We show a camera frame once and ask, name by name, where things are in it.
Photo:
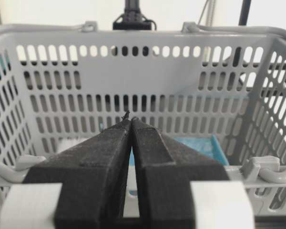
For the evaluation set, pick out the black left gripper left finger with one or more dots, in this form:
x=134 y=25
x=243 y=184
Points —
x=75 y=189

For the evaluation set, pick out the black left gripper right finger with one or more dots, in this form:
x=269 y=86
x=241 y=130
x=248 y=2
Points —
x=180 y=188

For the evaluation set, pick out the blue plastic dustpan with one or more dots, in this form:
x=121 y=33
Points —
x=209 y=146

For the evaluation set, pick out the grey plastic shopping basket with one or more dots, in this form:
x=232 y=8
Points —
x=60 y=88

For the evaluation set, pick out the black pole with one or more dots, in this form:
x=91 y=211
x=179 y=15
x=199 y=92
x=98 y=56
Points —
x=244 y=12

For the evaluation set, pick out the grey near basket handle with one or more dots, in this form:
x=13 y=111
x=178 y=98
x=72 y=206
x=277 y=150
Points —
x=266 y=168

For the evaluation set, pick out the grey basket handle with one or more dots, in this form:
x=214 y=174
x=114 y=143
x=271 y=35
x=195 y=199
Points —
x=266 y=168
x=187 y=27

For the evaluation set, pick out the grey far basket handle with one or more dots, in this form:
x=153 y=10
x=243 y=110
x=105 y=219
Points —
x=187 y=27

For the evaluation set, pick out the black camera stand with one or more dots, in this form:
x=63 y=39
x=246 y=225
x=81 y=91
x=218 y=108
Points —
x=132 y=19

